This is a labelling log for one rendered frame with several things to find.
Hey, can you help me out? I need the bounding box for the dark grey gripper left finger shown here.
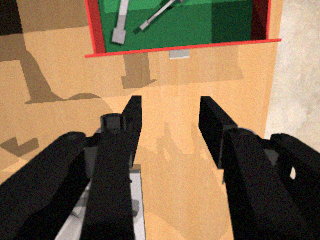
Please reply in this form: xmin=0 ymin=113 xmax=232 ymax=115
xmin=0 ymin=95 xmax=142 ymax=240

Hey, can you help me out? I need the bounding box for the red tool chest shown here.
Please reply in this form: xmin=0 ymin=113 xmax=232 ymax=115
xmin=84 ymin=0 xmax=281 ymax=59

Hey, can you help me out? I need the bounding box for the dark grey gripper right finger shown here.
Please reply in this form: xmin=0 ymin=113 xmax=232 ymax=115
xmin=198 ymin=96 xmax=320 ymax=240

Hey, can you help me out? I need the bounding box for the grey screwdriver with green band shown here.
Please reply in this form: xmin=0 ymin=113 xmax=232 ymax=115
xmin=140 ymin=0 xmax=184 ymax=30

